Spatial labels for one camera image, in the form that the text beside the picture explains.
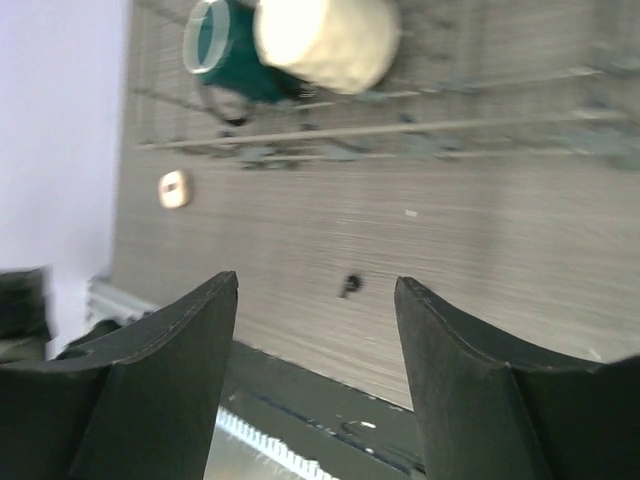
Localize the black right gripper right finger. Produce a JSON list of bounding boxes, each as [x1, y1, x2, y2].
[[394, 277, 639, 479]]

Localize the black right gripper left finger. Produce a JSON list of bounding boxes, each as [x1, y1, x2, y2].
[[1, 271, 238, 479]]

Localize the white earbud charging case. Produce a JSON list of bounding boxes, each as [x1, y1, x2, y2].
[[158, 170, 192, 209]]

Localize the dark green mug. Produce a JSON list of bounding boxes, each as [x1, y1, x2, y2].
[[182, 0, 301, 104]]

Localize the cream white mug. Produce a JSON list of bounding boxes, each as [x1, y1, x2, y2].
[[253, 0, 401, 95]]

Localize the white slotted cable duct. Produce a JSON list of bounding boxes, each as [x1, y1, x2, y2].
[[216, 407, 336, 480]]

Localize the grey wire dish rack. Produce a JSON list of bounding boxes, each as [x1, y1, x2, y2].
[[130, 1, 639, 171]]

